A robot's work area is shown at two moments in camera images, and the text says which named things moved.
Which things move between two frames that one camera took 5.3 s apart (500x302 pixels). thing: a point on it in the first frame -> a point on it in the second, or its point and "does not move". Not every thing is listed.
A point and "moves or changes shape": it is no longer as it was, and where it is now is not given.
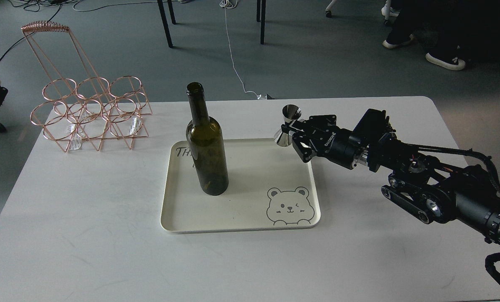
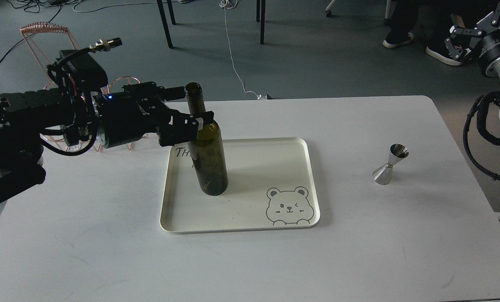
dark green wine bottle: [204, 137] does not move
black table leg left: [165, 23] does not move
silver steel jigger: [290, 113] moves or changes shape
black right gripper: [319, 136] -> [495, 39]
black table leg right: [260, 17] does not move
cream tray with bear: [269, 186] does not move
